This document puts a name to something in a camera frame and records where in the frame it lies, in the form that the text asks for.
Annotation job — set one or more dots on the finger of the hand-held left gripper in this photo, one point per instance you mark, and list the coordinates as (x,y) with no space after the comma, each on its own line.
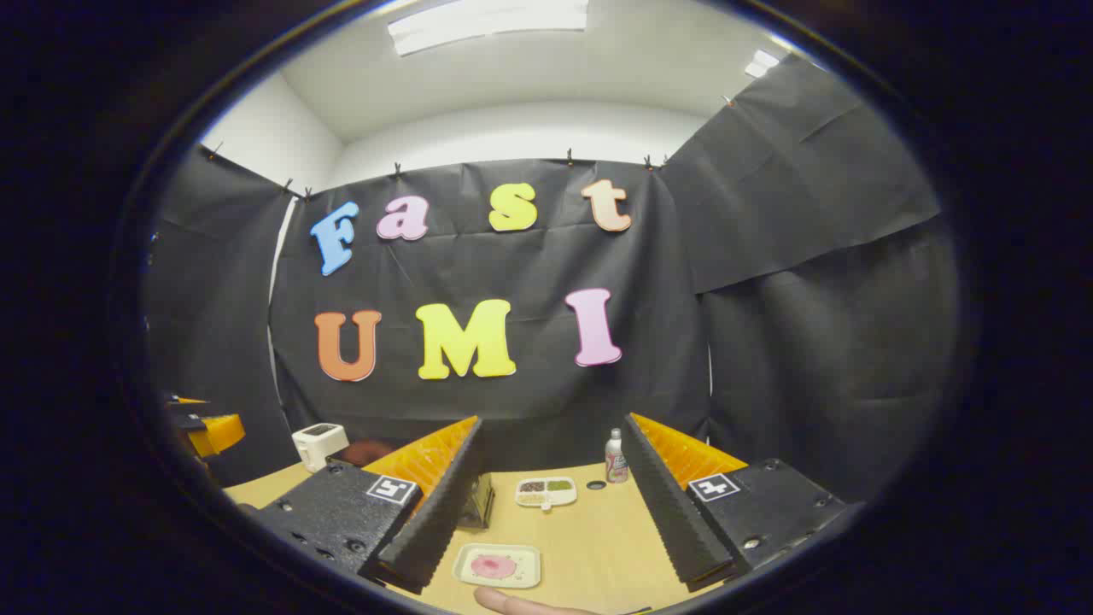
(218,433)
(184,414)

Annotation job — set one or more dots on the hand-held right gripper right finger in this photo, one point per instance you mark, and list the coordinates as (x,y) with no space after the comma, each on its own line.
(670,512)

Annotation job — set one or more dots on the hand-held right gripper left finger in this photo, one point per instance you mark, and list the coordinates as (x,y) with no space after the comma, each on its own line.
(440,512)

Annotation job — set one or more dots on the black electric oven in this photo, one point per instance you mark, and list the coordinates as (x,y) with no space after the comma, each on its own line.
(478,506)

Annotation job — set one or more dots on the cream square plate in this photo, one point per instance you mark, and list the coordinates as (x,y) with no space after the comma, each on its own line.
(465,574)

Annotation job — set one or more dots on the pink ham slice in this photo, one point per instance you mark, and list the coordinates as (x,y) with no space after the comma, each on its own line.
(493,566)

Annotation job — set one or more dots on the small labelled bottle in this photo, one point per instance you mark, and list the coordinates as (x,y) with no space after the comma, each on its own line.
(616,461)

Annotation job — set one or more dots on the white toaster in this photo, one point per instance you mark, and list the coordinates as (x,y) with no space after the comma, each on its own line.
(318,446)

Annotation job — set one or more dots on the white divided grain dish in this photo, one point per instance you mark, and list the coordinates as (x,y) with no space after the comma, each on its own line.
(546,492)

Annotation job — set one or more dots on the black backdrop cloth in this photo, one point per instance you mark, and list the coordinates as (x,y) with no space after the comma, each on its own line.
(512,401)

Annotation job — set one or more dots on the small ceiling light panel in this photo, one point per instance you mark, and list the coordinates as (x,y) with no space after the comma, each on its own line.
(762,63)

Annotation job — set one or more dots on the long ceiling light panel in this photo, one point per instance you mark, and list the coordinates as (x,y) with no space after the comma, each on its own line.
(487,21)

